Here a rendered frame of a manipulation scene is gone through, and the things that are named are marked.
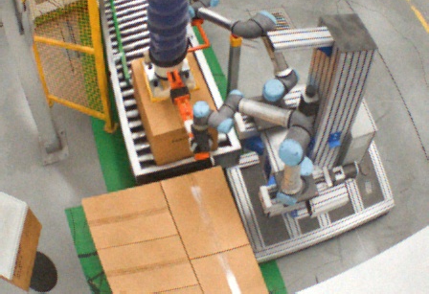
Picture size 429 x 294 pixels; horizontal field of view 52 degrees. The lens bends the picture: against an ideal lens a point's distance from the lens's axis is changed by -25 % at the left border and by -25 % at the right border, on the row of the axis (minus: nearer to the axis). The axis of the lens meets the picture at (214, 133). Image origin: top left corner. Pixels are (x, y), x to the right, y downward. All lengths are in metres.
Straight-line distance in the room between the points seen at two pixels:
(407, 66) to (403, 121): 0.76
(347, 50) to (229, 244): 1.60
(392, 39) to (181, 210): 3.11
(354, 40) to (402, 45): 3.15
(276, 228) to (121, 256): 1.16
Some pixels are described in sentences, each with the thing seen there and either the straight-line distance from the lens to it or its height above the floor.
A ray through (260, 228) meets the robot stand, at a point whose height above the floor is 0.21.
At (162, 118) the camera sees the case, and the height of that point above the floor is 0.95.
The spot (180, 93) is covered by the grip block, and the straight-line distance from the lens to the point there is 3.13.
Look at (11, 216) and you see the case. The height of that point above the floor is 1.02.
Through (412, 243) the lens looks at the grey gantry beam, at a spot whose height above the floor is 3.32.
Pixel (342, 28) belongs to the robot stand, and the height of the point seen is 2.03.
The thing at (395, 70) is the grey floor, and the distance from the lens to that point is 5.28.
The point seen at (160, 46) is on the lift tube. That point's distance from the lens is 3.02.
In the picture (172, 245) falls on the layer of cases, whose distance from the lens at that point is 3.45.
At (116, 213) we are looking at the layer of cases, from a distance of 3.56.
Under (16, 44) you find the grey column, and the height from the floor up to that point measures 1.51.
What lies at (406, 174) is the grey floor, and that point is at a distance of 4.62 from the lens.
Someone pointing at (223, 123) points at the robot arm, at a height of 1.54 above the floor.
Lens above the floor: 3.80
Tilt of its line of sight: 59 degrees down
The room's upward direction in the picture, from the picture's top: 3 degrees clockwise
